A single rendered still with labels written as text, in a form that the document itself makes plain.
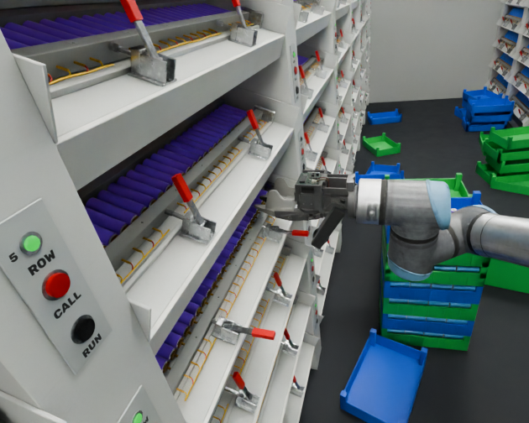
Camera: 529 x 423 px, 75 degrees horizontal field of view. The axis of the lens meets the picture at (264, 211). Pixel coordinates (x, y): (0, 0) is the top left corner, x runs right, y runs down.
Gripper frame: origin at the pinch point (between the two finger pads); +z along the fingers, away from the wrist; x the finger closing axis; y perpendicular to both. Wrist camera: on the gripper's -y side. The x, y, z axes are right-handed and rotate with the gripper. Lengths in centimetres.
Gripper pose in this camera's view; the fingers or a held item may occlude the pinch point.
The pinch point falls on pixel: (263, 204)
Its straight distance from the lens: 76.8
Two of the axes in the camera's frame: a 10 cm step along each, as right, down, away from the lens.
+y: -1.2, -8.5, -5.1
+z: -9.5, -0.6, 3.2
